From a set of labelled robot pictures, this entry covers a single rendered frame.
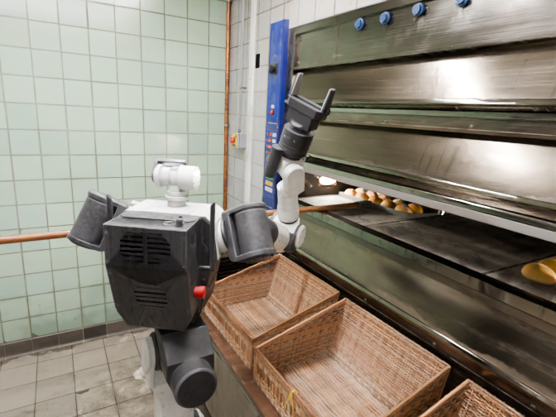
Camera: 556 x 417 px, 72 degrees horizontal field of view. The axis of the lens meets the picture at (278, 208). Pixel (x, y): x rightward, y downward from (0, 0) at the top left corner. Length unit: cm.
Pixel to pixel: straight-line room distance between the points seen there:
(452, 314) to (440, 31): 97
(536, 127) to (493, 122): 12
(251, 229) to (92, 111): 194
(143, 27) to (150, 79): 32
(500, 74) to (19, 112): 245
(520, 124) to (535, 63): 17
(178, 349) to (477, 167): 104
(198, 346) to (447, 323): 86
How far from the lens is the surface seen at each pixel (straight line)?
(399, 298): 162
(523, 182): 128
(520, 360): 140
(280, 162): 112
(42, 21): 279
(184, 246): 89
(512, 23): 138
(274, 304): 227
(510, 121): 131
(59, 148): 277
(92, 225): 114
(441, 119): 144
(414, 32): 160
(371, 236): 168
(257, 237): 98
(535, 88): 128
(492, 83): 135
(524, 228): 113
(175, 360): 109
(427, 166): 145
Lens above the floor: 166
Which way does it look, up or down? 14 degrees down
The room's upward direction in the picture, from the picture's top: 3 degrees clockwise
